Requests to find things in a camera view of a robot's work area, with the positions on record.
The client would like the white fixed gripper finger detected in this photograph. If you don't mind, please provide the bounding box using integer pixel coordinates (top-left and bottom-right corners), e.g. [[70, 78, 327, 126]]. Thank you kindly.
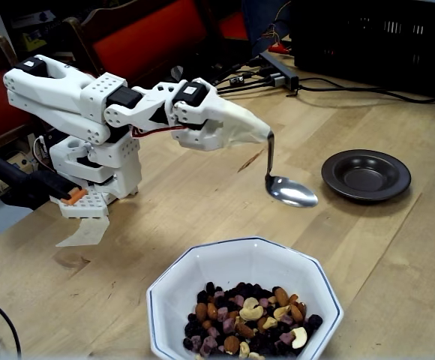
[[215, 120, 230, 150]]

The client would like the white pivoting gripper finger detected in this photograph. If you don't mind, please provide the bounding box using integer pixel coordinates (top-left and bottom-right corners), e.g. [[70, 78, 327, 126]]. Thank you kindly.
[[166, 88, 228, 131]]

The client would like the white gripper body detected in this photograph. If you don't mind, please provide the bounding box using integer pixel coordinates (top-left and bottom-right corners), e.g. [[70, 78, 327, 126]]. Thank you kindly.
[[166, 77, 218, 152]]

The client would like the beige masking tape wrap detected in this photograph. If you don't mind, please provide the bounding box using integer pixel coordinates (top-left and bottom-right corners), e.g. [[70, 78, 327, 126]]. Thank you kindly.
[[217, 93, 273, 148]]

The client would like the bent metal spoon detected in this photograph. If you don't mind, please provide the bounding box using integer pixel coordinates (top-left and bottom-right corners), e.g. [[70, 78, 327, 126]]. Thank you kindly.
[[264, 127, 320, 209]]

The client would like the white octagonal bowl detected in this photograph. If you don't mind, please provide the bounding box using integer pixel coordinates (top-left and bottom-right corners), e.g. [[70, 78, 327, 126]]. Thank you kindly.
[[145, 235, 345, 360]]

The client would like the dark brown plate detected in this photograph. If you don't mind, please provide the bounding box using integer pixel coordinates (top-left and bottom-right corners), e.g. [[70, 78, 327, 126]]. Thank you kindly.
[[321, 148, 413, 206]]

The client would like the small black usb adapter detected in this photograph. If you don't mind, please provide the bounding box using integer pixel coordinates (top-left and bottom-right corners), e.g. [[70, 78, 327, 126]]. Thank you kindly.
[[229, 73, 254, 86]]

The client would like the grey usb hub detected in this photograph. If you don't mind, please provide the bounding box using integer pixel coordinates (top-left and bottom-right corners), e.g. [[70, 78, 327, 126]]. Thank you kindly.
[[259, 50, 301, 93]]

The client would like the blue cloth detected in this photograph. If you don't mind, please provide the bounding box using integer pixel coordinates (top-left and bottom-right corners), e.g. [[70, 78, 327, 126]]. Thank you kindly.
[[241, 0, 293, 59]]

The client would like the beige tape sheet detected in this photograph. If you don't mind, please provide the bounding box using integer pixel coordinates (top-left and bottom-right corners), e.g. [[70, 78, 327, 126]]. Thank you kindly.
[[55, 215, 110, 248]]

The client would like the black orange bar clamp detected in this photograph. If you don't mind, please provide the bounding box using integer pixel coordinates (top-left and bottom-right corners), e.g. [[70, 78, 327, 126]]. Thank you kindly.
[[0, 153, 89, 211]]

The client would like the white carton blue logo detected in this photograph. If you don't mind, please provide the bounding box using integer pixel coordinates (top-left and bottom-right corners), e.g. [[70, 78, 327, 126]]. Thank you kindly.
[[10, 9, 57, 29]]

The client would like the black plastic crate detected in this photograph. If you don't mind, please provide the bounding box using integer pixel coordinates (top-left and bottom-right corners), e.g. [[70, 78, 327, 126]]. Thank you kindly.
[[290, 0, 435, 97]]

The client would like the trail mix pile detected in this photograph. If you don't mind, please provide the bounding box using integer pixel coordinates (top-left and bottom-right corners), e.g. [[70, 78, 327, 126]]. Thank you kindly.
[[181, 280, 324, 360]]

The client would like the thin black usb cable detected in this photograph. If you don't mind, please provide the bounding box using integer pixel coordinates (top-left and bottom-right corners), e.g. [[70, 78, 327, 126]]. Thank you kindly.
[[198, 80, 290, 99]]

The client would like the thick black cable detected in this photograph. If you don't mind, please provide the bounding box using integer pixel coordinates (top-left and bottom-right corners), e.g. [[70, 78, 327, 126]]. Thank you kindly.
[[295, 76, 435, 104]]

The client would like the black looped cable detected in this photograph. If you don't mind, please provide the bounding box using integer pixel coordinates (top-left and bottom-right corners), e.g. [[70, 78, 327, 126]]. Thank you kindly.
[[0, 295, 23, 359]]

